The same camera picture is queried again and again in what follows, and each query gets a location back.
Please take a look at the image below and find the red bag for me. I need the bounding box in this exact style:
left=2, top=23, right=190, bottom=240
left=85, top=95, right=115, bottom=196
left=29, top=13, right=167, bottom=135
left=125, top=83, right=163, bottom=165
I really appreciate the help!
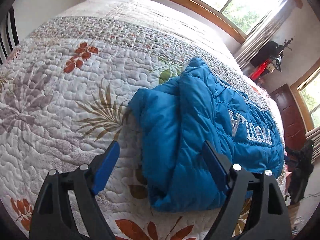
left=250, top=59, right=273, bottom=80

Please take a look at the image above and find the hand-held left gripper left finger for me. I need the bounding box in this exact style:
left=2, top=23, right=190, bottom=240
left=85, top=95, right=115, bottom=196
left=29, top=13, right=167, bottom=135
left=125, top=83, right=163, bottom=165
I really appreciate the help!
left=29, top=140, right=121, bottom=240

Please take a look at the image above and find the dark wooden coat rack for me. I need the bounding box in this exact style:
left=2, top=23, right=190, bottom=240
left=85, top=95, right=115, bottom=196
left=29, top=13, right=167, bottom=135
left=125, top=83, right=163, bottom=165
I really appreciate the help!
left=271, top=37, right=294, bottom=73

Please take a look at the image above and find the floral quilted bedspread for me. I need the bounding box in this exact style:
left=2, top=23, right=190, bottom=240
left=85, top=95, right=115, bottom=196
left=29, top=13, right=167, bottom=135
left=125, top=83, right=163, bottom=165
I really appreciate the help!
left=0, top=0, right=287, bottom=240

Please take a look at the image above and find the grey pleated curtain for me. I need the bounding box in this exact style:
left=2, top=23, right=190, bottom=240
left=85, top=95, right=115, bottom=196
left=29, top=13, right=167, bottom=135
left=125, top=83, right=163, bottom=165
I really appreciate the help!
left=235, top=0, right=298, bottom=68
left=306, top=129, right=320, bottom=153

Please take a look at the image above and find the dark cloth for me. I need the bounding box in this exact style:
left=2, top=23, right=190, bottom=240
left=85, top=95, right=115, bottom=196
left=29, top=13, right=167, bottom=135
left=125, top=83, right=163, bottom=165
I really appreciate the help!
left=285, top=140, right=316, bottom=205

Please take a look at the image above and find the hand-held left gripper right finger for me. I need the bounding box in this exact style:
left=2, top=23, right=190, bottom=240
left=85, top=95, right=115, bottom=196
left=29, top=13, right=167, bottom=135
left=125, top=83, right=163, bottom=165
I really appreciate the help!
left=202, top=140, right=293, bottom=240

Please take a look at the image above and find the blue puffer jacket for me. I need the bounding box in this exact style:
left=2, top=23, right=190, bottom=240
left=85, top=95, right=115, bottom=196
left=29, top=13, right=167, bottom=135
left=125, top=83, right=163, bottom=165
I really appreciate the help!
left=127, top=56, right=285, bottom=212

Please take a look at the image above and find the small wooden framed window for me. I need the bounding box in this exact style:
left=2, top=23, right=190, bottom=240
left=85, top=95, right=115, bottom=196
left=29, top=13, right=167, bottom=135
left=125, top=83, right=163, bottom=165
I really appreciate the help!
left=290, top=60, right=320, bottom=131

